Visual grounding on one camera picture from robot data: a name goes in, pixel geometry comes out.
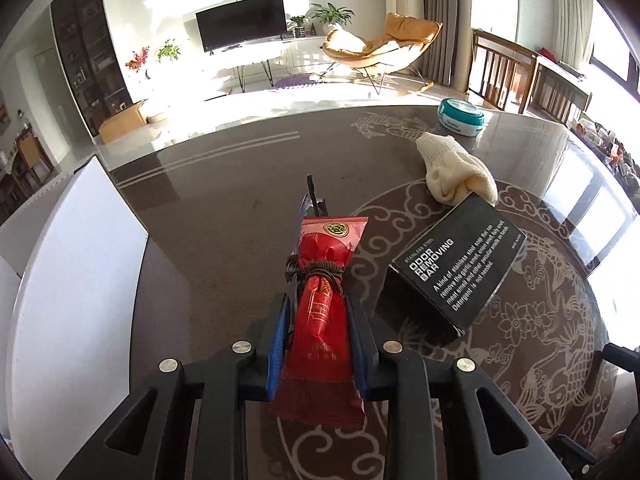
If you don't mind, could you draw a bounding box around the brown hair tie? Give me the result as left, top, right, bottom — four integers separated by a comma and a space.
284, 255, 347, 291

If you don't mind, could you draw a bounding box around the dark display cabinet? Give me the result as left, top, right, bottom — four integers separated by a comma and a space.
50, 0, 133, 136

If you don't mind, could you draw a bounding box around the teal round tin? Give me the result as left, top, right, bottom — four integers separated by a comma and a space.
437, 98, 488, 137

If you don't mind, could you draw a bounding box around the green leafy houseplant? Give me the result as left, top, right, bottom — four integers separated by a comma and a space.
156, 39, 183, 63

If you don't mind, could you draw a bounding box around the grey and beige curtain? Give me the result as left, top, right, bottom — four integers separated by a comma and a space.
395, 0, 473, 93

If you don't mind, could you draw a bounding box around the sideboard clutter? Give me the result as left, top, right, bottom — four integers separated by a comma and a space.
575, 115, 640, 196

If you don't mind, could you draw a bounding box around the red foil packet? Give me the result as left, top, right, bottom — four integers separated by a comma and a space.
267, 215, 370, 431

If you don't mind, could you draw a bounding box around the red flower arrangement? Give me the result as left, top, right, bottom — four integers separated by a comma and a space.
125, 46, 151, 78

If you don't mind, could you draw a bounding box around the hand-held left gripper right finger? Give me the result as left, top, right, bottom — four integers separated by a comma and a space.
345, 295, 548, 480

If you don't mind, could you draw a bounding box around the black television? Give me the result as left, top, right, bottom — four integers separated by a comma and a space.
195, 0, 288, 53

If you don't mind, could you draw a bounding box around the cream knitted glove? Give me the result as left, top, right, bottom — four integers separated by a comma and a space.
416, 131, 498, 207

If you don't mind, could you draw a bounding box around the orange lounge chair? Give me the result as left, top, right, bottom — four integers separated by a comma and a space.
321, 12, 443, 96

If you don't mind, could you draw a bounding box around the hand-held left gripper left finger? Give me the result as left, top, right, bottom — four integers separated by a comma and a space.
100, 292, 301, 480

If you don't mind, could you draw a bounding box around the white television cabinet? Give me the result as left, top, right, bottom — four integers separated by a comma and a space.
200, 35, 351, 96

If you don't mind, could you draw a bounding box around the brown wooden furniture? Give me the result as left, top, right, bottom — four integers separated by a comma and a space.
0, 130, 56, 201

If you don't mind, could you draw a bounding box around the black cardboard box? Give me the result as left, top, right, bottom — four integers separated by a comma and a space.
375, 194, 526, 338

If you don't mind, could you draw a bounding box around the purple floor mat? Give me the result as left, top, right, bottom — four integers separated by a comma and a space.
274, 74, 321, 90

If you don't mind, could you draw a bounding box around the large green potted plant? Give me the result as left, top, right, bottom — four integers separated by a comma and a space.
306, 2, 355, 36

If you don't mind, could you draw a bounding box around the wooden dining chair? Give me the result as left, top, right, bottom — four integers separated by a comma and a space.
527, 57, 593, 126
467, 29, 533, 113

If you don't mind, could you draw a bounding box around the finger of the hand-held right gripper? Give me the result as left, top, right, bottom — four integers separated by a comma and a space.
602, 342, 640, 371
550, 435, 601, 480

